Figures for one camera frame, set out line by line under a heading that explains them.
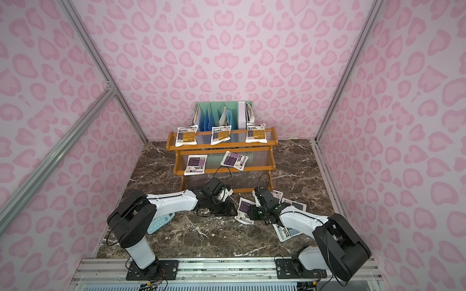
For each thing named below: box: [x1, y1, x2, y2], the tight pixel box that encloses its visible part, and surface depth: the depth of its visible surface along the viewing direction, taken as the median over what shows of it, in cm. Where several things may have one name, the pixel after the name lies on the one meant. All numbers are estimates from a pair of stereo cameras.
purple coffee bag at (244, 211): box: [234, 197, 257, 225], surface depth 89 cm
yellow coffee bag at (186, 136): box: [174, 124, 199, 148], surface depth 82 cm
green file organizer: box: [190, 100, 255, 132], surface depth 103 cm
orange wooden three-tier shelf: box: [165, 126, 279, 194], surface depth 91 cm
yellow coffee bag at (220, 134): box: [210, 124, 232, 146], surface depth 81 cm
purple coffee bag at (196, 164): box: [183, 154, 208, 176], surface depth 90 cm
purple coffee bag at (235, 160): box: [220, 150, 249, 172], surface depth 90 cm
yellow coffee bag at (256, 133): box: [245, 123, 268, 144], surface depth 83 cm
